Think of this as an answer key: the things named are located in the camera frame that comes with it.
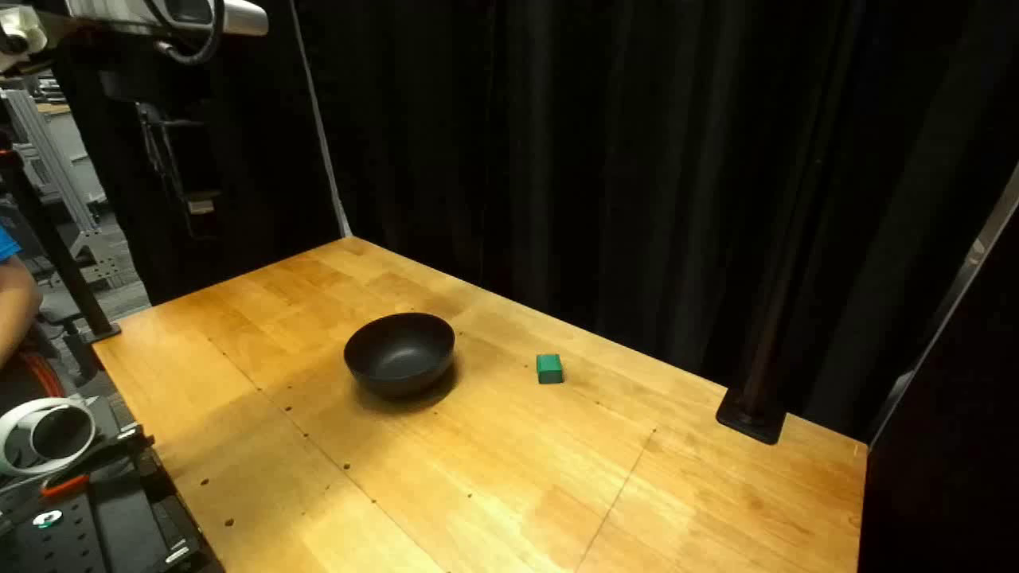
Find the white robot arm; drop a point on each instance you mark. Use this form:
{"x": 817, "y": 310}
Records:
{"x": 160, "y": 13}

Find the person's forearm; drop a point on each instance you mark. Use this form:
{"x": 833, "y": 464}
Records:
{"x": 15, "y": 304}

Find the green block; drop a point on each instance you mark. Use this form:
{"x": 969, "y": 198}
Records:
{"x": 549, "y": 366}

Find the black bowl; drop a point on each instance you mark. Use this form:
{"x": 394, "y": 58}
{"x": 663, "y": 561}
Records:
{"x": 398, "y": 355}

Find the black curtain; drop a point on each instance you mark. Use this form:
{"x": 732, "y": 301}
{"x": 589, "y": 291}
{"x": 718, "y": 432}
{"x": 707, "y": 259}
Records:
{"x": 638, "y": 160}

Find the white pole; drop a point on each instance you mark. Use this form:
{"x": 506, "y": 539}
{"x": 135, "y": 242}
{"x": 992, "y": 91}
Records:
{"x": 324, "y": 122}

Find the black tripod leg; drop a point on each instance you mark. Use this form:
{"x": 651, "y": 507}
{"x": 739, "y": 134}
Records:
{"x": 57, "y": 248}

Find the black side panel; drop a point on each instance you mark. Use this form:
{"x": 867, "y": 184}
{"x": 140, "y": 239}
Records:
{"x": 945, "y": 425}

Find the black equipment cart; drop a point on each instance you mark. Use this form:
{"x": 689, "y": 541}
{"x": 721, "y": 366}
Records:
{"x": 97, "y": 510}

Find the grey metal shelf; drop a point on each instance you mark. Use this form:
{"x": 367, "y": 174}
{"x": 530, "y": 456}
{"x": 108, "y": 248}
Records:
{"x": 48, "y": 160}

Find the white VR headset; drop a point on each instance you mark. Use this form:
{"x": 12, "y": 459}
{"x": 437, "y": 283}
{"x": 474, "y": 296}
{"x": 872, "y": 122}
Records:
{"x": 42, "y": 434}

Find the black corner post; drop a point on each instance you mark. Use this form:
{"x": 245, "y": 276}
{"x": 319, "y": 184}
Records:
{"x": 772, "y": 320}

